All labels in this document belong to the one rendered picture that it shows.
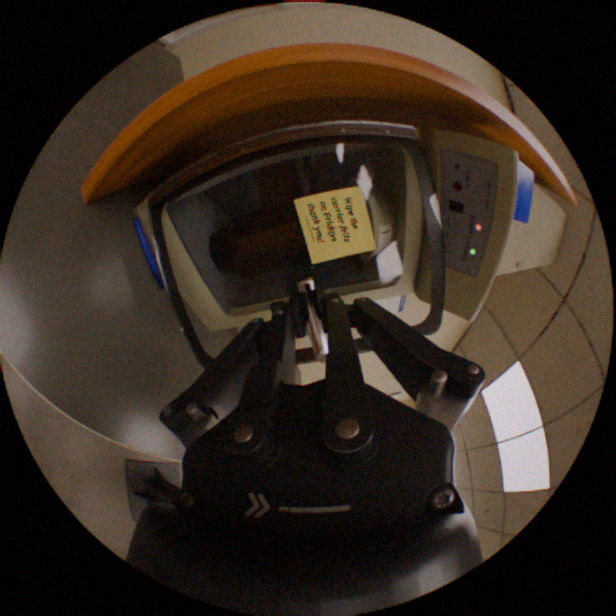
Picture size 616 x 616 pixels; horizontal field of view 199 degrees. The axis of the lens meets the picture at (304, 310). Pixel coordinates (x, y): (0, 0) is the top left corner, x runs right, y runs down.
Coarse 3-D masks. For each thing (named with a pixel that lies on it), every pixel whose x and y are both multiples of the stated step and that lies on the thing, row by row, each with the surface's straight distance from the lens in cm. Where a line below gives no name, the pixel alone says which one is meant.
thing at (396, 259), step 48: (288, 144) 24; (336, 144) 24; (384, 144) 26; (192, 192) 26; (240, 192) 23; (288, 192) 21; (384, 192) 23; (432, 192) 27; (192, 240) 25; (240, 240) 22; (288, 240) 20; (384, 240) 22; (432, 240) 26; (192, 288) 26; (240, 288) 22; (288, 288) 21; (336, 288) 21; (384, 288) 23; (432, 288) 27; (192, 336) 30
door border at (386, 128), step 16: (304, 128) 25; (320, 128) 25; (336, 128) 25; (352, 128) 26; (368, 128) 27; (384, 128) 28; (400, 128) 29; (256, 144) 25; (272, 144) 24; (208, 160) 27; (224, 160) 25; (192, 176) 27; (160, 192) 31
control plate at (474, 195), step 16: (448, 160) 30; (464, 160) 30; (480, 160) 31; (448, 176) 30; (464, 176) 30; (480, 176) 31; (496, 176) 31; (448, 192) 30; (464, 192) 30; (480, 192) 31; (448, 208) 31; (464, 208) 31; (480, 208) 31; (448, 224) 31; (464, 224) 31; (480, 224) 31; (448, 240) 32; (464, 240) 32; (480, 240) 32; (448, 256) 33; (464, 256) 33; (480, 256) 33; (464, 272) 34
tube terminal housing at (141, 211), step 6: (420, 132) 33; (420, 138) 33; (144, 204) 36; (138, 210) 37; (144, 210) 36; (138, 216) 37; (144, 216) 36; (144, 222) 36; (144, 228) 37; (150, 228) 36; (150, 234) 36; (150, 240) 37
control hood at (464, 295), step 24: (432, 144) 31; (456, 144) 31; (480, 144) 31; (432, 168) 31; (504, 168) 32; (504, 192) 32; (504, 216) 32; (504, 240) 33; (456, 288) 36; (480, 288) 36; (456, 312) 40
